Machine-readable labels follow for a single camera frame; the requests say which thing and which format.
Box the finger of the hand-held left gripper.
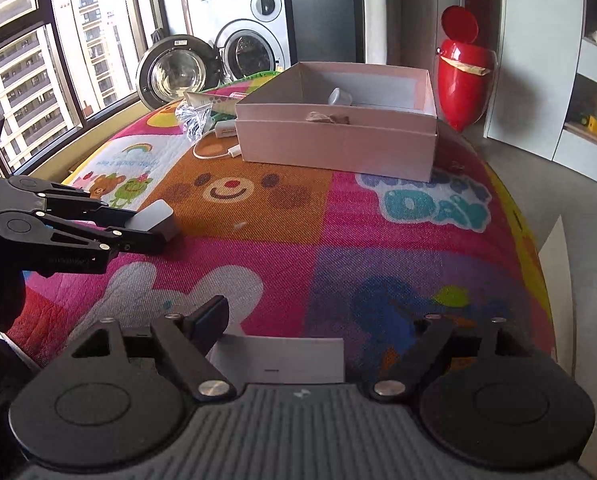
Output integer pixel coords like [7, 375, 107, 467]
[7, 174, 140, 227]
[0, 210, 168, 262]

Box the white cable with plug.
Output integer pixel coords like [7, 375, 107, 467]
[193, 131, 243, 160]

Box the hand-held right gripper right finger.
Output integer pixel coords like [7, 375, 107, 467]
[371, 314, 550, 402]

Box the small grey box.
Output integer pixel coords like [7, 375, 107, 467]
[128, 200, 180, 242]

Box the twine tag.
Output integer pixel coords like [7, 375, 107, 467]
[304, 111, 350, 125]

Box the round washing machine door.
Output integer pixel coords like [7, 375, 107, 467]
[136, 34, 224, 110]

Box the clear plastic bag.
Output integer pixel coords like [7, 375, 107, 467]
[175, 99, 214, 144]

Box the white cardboard sheet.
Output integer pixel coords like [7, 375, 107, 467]
[537, 215, 577, 377]

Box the triangular paper card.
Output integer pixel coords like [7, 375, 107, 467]
[185, 90, 253, 121]

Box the white shelf cabinet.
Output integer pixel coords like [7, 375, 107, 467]
[482, 0, 597, 162]

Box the red trash bin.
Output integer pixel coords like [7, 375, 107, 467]
[435, 5, 495, 132]

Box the silver washing machine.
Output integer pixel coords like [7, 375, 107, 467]
[201, 0, 299, 83]

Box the colourful printed play mat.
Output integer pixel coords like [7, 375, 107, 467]
[6, 97, 559, 368]

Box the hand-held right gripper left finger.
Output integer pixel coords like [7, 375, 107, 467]
[71, 295, 237, 402]

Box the pink cardboard box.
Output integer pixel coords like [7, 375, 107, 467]
[235, 61, 439, 182]

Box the black window frame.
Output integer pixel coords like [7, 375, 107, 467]
[0, 0, 146, 133]

